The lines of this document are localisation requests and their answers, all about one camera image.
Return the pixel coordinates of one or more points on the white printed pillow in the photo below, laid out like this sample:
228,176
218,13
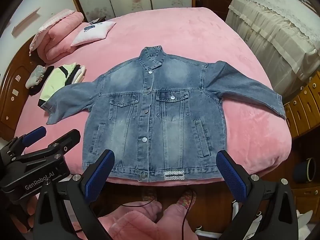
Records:
95,32

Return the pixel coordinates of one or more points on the white metal frame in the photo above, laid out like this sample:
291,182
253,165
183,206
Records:
232,227

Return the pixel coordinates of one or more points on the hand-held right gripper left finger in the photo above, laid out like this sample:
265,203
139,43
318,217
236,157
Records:
98,177

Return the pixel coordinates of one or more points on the person's left leg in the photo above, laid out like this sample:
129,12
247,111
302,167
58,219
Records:
125,220

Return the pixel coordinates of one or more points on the patterned slipper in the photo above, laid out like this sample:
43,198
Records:
186,198
149,194

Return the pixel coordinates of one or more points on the wooden bed headboard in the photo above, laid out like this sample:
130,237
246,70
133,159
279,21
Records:
15,85

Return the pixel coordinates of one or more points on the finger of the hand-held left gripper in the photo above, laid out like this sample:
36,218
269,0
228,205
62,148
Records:
67,138
35,133

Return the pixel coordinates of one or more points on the dark blue pot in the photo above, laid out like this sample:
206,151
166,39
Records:
303,171

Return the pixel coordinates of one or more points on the grey patterned cloth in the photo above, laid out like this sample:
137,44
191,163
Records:
37,76

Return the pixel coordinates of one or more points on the wooden drawer cabinet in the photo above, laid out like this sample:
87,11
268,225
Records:
305,105

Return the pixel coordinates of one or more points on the cream lace furniture cover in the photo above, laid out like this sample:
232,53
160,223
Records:
275,25

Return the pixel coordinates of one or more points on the wooden wall strip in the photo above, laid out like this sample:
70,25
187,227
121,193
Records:
25,22

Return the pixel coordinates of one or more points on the folded pink quilt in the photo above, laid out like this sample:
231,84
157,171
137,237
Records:
60,37

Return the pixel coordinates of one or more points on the pink plush bed blanket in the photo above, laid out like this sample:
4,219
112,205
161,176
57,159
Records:
190,30

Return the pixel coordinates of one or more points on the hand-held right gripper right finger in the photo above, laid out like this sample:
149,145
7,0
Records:
231,177

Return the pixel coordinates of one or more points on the blue denim jacket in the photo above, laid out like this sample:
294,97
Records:
155,110

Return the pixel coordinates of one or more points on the stack of folded clothes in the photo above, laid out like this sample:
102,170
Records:
57,80

